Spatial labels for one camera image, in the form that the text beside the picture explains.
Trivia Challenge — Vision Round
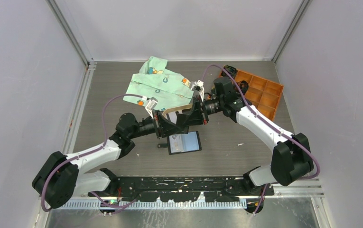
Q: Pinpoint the slotted metal cable duct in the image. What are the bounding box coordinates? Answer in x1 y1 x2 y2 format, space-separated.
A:
59 198 247 210

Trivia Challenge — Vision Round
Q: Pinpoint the white striped card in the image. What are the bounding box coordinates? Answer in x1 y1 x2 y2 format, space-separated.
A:
167 111 178 124

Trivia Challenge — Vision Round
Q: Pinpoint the green cartoon print cloth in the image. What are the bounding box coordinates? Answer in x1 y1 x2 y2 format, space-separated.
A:
123 56 194 111

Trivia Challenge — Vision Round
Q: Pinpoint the orange compartment organizer tray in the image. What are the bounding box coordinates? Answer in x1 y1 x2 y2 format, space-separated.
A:
230 69 284 121

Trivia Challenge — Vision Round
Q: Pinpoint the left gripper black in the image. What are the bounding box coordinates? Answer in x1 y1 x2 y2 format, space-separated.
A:
128 110 182 139

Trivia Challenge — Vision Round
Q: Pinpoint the black leather card holder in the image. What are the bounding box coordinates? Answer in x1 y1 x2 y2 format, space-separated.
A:
157 131 202 155

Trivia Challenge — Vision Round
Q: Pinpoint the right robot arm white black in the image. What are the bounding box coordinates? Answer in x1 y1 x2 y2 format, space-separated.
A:
177 77 319 195

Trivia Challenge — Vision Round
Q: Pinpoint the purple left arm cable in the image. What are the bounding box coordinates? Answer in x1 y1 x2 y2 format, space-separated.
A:
40 94 147 215

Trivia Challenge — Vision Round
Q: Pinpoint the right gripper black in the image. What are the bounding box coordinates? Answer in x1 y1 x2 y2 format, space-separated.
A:
183 95 224 127

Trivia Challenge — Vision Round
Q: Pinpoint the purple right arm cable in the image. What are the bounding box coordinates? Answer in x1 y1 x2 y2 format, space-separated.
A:
201 64 321 215

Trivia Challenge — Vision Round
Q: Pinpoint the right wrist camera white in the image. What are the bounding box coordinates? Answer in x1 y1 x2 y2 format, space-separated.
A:
190 80 205 101

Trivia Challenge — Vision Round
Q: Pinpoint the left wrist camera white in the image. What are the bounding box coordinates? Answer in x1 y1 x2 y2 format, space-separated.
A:
145 97 158 119

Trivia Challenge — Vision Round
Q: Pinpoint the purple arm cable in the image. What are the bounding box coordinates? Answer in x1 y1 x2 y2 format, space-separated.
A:
201 64 321 215
40 94 147 215

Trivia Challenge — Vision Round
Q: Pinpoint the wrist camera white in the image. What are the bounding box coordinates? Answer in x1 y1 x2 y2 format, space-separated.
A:
190 80 205 101
145 97 158 119

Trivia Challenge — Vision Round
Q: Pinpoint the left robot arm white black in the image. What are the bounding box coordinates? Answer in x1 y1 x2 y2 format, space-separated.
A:
31 110 202 211

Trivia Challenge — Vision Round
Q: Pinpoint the rolled dark belt back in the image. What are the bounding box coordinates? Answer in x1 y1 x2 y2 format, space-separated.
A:
223 65 237 74

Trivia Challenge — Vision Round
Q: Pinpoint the beige oval tray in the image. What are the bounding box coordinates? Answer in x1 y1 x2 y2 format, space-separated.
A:
167 104 191 114

